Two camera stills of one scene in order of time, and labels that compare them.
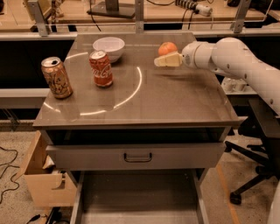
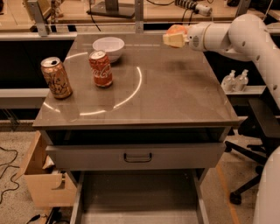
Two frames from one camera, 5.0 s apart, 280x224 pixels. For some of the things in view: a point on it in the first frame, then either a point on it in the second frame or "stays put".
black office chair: [262, 122] stays put
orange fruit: [166, 47] to [176, 29]
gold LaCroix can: [56, 77] stays put
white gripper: [189, 58] to [196, 37]
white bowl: [113, 46] stays put
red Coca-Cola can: [101, 69] stays put
